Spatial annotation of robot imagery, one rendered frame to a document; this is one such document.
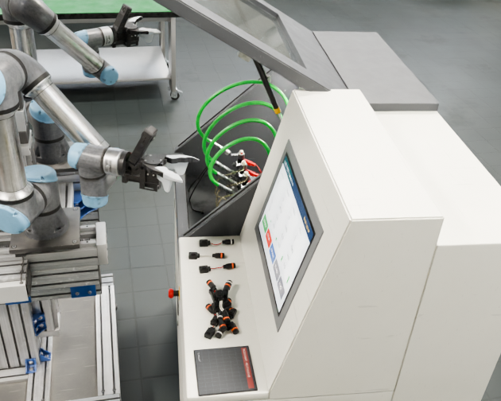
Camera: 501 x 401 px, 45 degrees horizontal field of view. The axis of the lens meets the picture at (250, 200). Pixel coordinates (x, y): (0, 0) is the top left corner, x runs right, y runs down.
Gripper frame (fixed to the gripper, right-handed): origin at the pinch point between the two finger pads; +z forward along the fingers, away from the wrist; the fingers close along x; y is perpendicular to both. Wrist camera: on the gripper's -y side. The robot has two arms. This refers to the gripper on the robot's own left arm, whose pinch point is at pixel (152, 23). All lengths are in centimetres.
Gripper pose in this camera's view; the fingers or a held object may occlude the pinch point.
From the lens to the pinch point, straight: 277.8
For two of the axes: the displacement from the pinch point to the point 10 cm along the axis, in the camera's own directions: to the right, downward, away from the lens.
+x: 6.1, 5.8, -5.5
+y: -1.4, 7.6, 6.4
